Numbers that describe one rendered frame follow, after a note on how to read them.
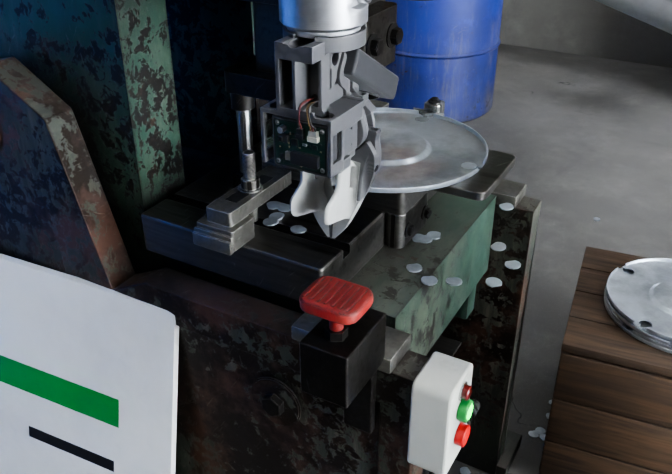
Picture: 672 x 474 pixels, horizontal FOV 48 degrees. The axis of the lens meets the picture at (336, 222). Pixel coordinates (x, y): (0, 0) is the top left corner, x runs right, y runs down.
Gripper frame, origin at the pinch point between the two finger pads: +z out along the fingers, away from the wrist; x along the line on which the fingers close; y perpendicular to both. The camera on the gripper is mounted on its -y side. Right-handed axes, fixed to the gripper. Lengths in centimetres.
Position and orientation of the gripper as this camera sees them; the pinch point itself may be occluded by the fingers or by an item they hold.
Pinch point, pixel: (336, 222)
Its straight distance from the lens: 75.1
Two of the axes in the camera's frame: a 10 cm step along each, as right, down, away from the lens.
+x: 8.7, 2.4, -4.3
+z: 0.0, 8.7, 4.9
